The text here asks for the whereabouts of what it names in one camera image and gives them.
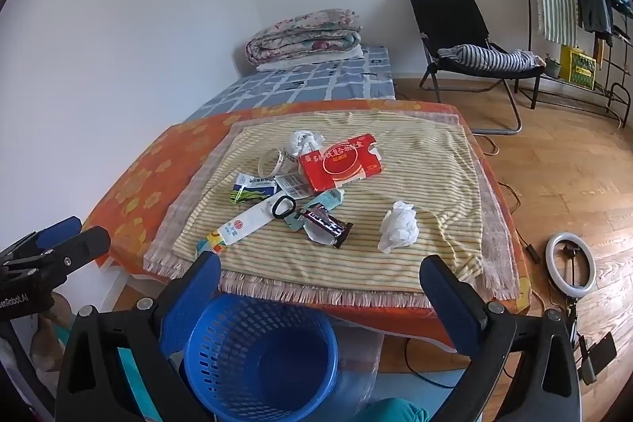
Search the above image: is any long white paper wrapper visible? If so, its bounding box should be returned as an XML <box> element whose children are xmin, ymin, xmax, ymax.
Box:
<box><xmin>196</xmin><ymin>192</ymin><xmax>296</xmax><ymax>256</ymax></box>

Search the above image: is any blue seaweed soup packet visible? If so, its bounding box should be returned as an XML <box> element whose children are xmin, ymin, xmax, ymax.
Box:
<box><xmin>229</xmin><ymin>172</ymin><xmax>279</xmax><ymax>203</ymax></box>

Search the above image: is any black ring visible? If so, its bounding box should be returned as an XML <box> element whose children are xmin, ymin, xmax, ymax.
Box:
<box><xmin>270</xmin><ymin>195</ymin><xmax>298</xmax><ymax>221</ymax></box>

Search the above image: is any white tissue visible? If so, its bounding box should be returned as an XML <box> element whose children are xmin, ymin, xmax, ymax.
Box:
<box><xmin>378</xmin><ymin>200</ymin><xmax>419</xmax><ymax>254</ymax></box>

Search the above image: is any dark chocolate bar wrapper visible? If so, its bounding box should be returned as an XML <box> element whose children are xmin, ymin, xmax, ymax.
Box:
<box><xmin>299</xmin><ymin>203</ymin><xmax>353</xmax><ymax>248</ymax></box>

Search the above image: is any silver barcode sachet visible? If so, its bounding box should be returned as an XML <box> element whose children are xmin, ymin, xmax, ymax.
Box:
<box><xmin>275</xmin><ymin>172</ymin><xmax>315</xmax><ymax>200</ymax></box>

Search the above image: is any white tape ring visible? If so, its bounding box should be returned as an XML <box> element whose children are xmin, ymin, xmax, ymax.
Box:
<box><xmin>256</xmin><ymin>146</ymin><xmax>290</xmax><ymax>180</ymax></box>

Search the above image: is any teal paper wrapper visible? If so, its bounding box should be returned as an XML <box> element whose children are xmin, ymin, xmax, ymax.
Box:
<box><xmin>284</xmin><ymin>189</ymin><xmax>345</xmax><ymax>231</ymax></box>

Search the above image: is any white plastic bag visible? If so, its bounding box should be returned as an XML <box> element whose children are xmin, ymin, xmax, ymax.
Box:
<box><xmin>283</xmin><ymin>131</ymin><xmax>325</xmax><ymax>163</ymax></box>

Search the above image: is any red torn medicine box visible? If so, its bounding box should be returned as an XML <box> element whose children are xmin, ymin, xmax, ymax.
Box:
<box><xmin>299</xmin><ymin>134</ymin><xmax>382</xmax><ymax>193</ymax></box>

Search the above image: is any orange floral bedsheet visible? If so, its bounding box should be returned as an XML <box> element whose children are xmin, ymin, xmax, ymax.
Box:
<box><xmin>85</xmin><ymin>100</ymin><xmax>531</xmax><ymax>347</ymax></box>

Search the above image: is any blue plastic mesh basket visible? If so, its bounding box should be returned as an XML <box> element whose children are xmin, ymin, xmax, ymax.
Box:
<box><xmin>182</xmin><ymin>293</ymin><xmax>339</xmax><ymax>421</ymax></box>

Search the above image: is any blue checked mattress sheet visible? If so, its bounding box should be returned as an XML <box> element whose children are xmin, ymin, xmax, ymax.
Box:
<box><xmin>189</xmin><ymin>46</ymin><xmax>395</xmax><ymax>121</ymax></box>

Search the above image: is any black metal clothes rack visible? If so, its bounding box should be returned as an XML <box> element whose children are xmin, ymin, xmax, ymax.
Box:
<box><xmin>515</xmin><ymin>0</ymin><xmax>632</xmax><ymax>129</ymax></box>

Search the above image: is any striped pillow on chair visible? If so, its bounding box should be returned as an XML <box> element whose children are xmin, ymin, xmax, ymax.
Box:
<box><xmin>437</xmin><ymin>44</ymin><xmax>546</xmax><ymax>73</ymax></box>

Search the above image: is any yellow plastic crate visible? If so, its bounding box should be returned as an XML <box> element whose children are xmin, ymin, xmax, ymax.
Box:
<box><xmin>559</xmin><ymin>45</ymin><xmax>597</xmax><ymax>90</ymax></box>

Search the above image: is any white pillow under quilt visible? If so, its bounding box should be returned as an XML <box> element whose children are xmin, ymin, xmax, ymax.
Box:
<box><xmin>256</xmin><ymin>44</ymin><xmax>364</xmax><ymax>72</ymax></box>

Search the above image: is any folded floral quilt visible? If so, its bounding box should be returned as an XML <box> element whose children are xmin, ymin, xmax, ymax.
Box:
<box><xmin>244</xmin><ymin>9</ymin><xmax>362</xmax><ymax>65</ymax></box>

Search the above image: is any black folding chair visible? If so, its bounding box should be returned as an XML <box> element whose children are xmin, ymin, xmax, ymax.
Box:
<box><xmin>409</xmin><ymin>0</ymin><xmax>545</xmax><ymax>137</ymax></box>

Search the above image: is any dark hanging jacket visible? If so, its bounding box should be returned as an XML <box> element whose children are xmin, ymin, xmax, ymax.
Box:
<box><xmin>577</xmin><ymin>0</ymin><xmax>613</xmax><ymax>47</ymax></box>

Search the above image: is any white ring light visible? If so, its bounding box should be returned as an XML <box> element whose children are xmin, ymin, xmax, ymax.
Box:
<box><xmin>544</xmin><ymin>233</ymin><xmax>597</xmax><ymax>300</ymax></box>

